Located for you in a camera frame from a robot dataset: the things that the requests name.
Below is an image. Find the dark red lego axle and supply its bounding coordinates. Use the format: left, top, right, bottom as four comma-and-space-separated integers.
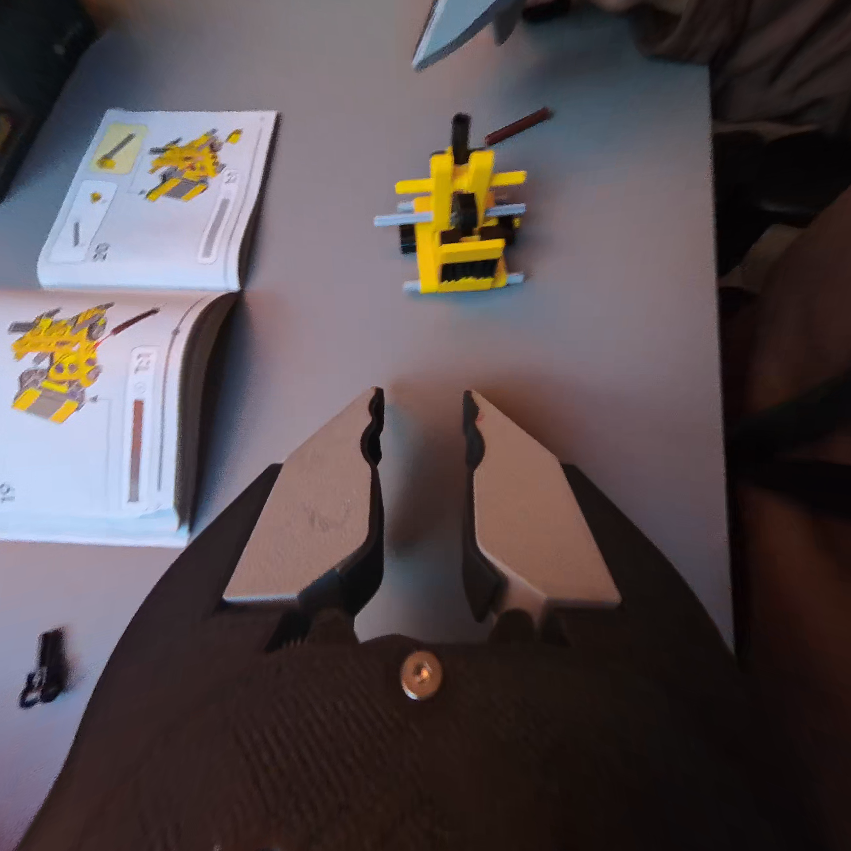
484, 108, 554, 147

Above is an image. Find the yellow lego vehicle model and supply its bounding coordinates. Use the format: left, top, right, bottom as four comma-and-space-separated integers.
374, 113, 529, 295

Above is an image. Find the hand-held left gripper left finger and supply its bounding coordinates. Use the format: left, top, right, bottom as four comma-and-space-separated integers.
223, 386, 386, 619

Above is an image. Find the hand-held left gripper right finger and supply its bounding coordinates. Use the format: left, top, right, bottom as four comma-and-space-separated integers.
462, 390, 623, 625

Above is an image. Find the black flat case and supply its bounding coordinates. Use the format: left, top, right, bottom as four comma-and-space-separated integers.
0, 0, 97, 200

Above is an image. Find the small black lego piece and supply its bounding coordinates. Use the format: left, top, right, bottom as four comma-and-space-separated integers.
19, 628, 70, 709

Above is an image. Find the lego instruction booklet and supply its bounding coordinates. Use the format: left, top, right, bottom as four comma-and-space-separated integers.
0, 109, 280, 549

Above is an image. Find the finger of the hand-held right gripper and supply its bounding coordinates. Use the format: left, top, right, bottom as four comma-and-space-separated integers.
411, 0, 504, 72
492, 0, 526, 46

